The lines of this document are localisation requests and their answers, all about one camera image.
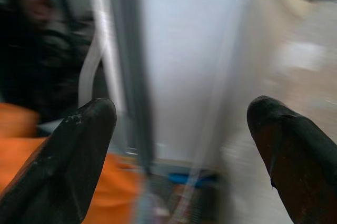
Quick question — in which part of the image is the orange cloth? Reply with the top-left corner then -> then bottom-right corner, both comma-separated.
0,102 -> 145,224

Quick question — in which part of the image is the blue floor item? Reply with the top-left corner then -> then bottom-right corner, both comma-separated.
168,171 -> 219,184

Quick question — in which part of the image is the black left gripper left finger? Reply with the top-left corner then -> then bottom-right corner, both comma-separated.
0,97 -> 117,224

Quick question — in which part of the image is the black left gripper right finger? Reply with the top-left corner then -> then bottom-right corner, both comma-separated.
246,95 -> 337,224

